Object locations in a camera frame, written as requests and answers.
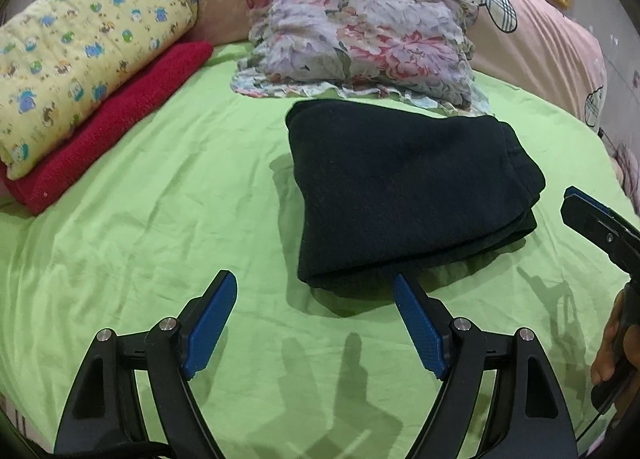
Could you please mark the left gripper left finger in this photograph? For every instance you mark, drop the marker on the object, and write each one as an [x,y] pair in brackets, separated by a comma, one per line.
[202,321]

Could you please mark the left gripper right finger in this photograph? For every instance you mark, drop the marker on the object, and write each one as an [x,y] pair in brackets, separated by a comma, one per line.
[427,321]

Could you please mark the black pants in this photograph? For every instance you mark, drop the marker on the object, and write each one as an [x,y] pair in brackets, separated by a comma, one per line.
[387,190]

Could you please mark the right hand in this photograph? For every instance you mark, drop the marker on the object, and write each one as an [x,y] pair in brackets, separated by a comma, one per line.
[603,365]

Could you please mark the pink striped pillow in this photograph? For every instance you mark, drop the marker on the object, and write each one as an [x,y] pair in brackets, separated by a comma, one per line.
[626,168]

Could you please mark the green bed sheet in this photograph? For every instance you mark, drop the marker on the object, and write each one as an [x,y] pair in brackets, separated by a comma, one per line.
[206,183]

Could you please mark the red folded blanket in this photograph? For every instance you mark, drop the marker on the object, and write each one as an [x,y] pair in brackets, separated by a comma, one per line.
[143,94]

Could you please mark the floral ruffled pillow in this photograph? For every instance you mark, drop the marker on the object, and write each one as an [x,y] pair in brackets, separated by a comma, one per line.
[415,50]

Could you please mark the yellow cartoon print quilt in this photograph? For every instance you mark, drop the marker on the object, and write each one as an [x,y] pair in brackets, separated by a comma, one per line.
[60,59]

